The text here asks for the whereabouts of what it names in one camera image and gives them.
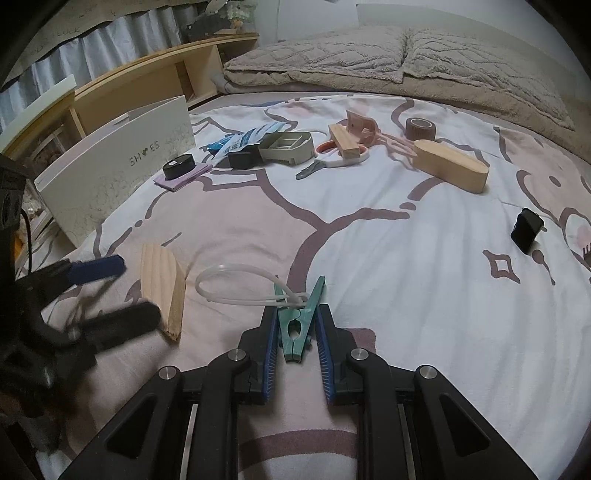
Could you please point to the dark bag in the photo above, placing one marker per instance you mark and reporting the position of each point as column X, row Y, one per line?
column 203, row 28

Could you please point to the black small box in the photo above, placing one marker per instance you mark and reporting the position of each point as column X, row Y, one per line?
column 241, row 160

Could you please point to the printed cartoon blanket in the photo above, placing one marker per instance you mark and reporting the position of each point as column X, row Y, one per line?
column 415, row 258

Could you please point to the brown small holder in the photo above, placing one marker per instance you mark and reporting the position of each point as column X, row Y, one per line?
column 362, row 122

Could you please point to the wooden leaf-shaped piece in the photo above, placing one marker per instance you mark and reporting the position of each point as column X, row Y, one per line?
column 161, row 286

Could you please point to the wooden oval box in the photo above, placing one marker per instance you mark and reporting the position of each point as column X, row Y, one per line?
column 452, row 168

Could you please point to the grey folded sheet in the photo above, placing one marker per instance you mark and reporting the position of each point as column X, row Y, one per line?
column 220, row 84

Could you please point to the metal back scratcher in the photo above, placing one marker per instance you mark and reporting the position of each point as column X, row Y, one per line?
column 586, row 253

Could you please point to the pink hair clip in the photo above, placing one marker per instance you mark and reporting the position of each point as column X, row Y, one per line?
column 392, row 143

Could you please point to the beige duvet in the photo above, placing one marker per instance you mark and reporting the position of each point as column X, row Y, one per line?
column 485, row 101

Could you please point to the white cardboard box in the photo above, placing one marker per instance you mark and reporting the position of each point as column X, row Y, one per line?
column 115, row 170

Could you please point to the clear plastic loop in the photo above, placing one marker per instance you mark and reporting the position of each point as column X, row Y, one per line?
column 231, row 300

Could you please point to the white mask packet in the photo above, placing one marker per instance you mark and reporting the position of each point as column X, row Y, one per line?
column 235, row 144

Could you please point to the black round tin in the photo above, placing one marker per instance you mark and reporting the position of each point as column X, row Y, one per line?
column 179, row 168

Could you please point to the wooden block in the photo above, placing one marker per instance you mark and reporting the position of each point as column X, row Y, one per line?
column 344, row 141

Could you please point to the wooden shelf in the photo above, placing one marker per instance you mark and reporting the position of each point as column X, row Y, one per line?
column 138, row 87

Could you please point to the green plush toy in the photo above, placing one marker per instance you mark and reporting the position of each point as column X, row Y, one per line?
column 235, row 11

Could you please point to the beige printed valance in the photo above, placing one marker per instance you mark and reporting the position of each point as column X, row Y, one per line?
column 69, row 23

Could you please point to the grey curtain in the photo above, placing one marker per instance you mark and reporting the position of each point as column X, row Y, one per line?
column 115, row 41

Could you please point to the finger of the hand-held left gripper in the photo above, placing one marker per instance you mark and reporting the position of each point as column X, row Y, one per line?
column 99, row 268
column 120, row 321

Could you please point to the brown tape roll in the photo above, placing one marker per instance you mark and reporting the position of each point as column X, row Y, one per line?
column 420, row 129

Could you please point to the black charger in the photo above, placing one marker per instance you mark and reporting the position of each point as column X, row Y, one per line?
column 526, row 228

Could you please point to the purple notepad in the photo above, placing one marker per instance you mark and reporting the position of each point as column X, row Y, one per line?
column 196, row 173

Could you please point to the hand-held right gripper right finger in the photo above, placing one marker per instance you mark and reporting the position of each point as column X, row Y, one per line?
column 323, row 364

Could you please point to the white headboard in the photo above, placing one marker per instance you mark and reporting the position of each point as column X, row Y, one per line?
column 415, row 14

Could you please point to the white blue packet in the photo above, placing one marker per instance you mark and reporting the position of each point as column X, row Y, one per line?
column 263, row 131

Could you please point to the grey quilted pillow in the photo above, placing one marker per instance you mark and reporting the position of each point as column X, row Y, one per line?
column 323, row 55
column 485, row 64

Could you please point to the green clip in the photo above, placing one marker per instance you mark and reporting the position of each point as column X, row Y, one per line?
column 295, row 318

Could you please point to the grey-green plastic tray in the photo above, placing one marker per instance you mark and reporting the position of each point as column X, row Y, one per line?
column 286, row 147

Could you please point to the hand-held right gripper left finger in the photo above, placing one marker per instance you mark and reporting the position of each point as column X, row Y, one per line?
column 270, row 355

